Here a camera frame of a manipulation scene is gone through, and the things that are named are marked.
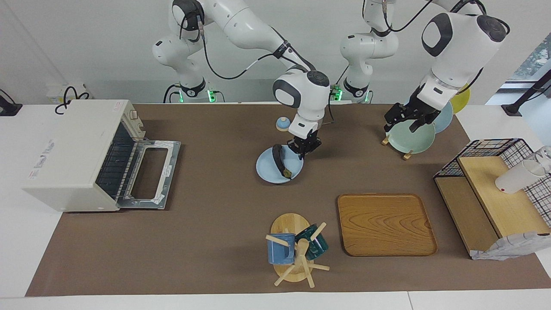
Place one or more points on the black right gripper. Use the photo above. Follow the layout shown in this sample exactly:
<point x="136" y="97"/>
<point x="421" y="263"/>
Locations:
<point x="305" y="141"/>

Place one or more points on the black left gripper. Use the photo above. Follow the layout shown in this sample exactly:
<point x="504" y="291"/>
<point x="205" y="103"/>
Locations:
<point x="419" y="107"/>

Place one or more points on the dark purple eggplant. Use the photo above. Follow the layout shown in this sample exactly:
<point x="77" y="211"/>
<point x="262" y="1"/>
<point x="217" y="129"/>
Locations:
<point x="280" y="161"/>

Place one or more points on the light blue round plate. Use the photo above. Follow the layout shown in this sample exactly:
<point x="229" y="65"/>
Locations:
<point x="264" y="168"/>

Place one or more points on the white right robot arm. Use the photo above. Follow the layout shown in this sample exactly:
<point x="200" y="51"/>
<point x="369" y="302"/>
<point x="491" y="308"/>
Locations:
<point x="241" y="21"/>

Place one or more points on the white toaster oven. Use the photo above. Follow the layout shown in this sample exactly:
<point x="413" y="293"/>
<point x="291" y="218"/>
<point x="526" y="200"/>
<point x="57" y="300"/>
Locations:
<point x="64" y="155"/>

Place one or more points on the mint green plate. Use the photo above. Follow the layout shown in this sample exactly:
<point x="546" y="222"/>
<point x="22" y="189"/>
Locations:
<point x="409" y="140"/>

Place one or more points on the wooden plate rack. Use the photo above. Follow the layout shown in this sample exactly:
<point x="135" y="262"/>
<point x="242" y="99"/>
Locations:
<point x="385" y="140"/>

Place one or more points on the small blue white bell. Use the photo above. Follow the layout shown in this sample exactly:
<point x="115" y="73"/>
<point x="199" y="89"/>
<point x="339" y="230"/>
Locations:
<point x="282" y="125"/>

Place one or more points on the pale blue racked plate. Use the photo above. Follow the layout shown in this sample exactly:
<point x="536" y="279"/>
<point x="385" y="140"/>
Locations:
<point x="445" y="122"/>

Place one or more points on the yellow plate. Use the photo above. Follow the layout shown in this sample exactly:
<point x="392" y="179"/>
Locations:
<point x="460" y="101"/>

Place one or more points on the wooden mug tree stand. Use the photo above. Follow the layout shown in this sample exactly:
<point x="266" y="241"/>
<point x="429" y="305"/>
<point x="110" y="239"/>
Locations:
<point x="290" y="224"/>

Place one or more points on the dark green mug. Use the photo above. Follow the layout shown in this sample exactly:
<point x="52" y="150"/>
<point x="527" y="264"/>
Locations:
<point x="316" y="247"/>

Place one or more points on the blue mug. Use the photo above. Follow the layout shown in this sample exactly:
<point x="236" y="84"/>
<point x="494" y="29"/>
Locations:
<point x="280" y="252"/>

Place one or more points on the wooden serving tray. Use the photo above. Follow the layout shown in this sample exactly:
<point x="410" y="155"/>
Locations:
<point x="387" y="224"/>

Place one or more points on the white cup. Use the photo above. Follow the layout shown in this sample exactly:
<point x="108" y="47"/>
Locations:
<point x="514" y="178"/>

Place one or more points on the brown table mat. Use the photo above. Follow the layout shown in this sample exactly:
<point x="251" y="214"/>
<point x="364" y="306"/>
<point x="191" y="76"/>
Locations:
<point x="215" y="241"/>

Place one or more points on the clear glass cup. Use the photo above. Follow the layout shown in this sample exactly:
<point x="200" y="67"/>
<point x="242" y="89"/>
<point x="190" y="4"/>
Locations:
<point x="544" y="157"/>

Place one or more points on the grey patterned cloth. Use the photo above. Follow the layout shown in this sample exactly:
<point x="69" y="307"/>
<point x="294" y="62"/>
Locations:
<point x="508" y="247"/>

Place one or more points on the white power strip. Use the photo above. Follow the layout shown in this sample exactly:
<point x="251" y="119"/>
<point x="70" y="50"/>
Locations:
<point x="56" y="92"/>

